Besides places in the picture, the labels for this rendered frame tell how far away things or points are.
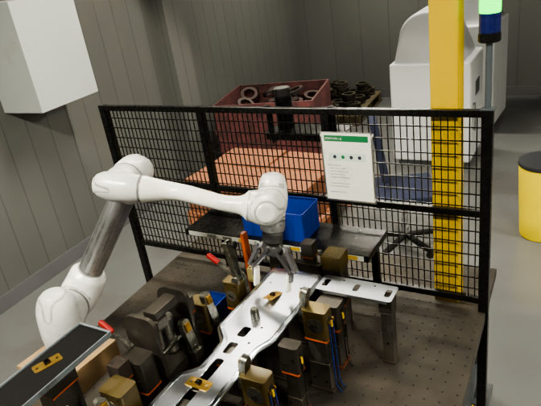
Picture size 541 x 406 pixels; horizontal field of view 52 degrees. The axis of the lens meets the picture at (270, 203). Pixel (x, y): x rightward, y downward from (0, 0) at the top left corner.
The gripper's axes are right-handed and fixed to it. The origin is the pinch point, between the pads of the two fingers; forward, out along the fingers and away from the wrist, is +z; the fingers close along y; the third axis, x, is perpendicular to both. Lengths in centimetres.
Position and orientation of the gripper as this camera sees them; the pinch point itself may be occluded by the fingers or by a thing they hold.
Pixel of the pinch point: (272, 285)
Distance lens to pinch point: 206.1
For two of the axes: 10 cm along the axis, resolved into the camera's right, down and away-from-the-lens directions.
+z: 0.0, 9.8, 2.0
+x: 5.2, -1.7, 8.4
